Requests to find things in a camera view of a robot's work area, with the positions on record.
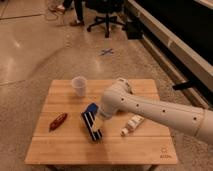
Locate black white striped eraser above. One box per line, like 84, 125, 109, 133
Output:
82, 112, 102, 141

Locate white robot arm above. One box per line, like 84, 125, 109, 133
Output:
92, 78, 213, 145

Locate blue sponge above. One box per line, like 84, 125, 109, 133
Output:
86, 103, 98, 114

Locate white plastic bottle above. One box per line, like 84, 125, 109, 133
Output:
121, 115, 144, 136

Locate red brown toy boat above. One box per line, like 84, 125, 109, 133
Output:
49, 113, 67, 131

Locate clear plastic cup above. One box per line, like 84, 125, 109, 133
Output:
71, 76, 87, 97

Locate black box on floor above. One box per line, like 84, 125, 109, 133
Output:
126, 22, 143, 40

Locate black office chair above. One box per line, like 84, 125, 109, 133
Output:
85, 0, 125, 38

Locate person's legs and shoes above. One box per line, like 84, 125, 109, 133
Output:
49, 0, 86, 27

